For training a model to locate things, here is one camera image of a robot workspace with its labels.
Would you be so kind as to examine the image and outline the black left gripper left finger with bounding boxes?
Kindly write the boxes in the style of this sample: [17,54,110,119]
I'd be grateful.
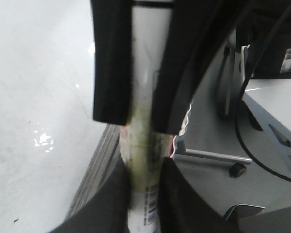
[91,0,132,126]

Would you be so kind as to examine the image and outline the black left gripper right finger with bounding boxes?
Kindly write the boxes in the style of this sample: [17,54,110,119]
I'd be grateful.
[151,0,247,134]

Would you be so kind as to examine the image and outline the white whiteboard marker pen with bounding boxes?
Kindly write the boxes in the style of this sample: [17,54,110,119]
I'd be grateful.
[120,0,173,233]

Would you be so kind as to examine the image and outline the white whiteboard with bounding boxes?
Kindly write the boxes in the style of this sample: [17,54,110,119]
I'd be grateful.
[0,0,105,233]

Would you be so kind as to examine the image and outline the grey metal rod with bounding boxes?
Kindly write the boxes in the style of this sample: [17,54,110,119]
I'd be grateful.
[183,149,252,165]

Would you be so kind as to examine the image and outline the black cable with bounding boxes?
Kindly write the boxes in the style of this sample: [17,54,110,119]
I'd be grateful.
[233,0,291,184]

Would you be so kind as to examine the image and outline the grey aluminium whiteboard frame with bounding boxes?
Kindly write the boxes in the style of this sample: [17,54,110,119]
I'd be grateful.
[66,124,120,219]

